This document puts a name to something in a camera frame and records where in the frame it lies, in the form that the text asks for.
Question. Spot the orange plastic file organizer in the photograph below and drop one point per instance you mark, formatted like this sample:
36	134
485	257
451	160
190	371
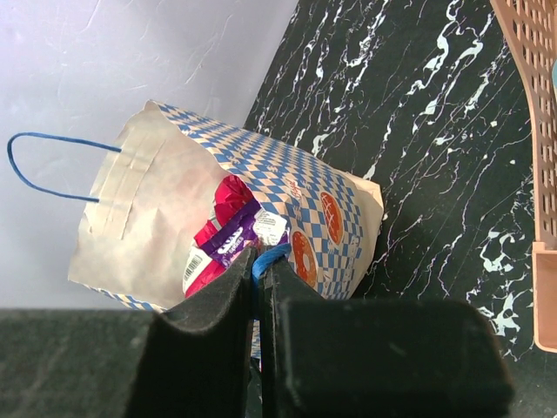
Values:
529	28

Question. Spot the purple snack packet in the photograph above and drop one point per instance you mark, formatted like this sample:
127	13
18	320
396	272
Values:
251	223

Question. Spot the blue checkered paper bag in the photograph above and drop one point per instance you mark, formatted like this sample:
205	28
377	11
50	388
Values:
155	191

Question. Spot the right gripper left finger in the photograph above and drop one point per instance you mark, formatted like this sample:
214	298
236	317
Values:
196	360

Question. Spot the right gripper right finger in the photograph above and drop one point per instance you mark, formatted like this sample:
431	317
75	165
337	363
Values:
375	358

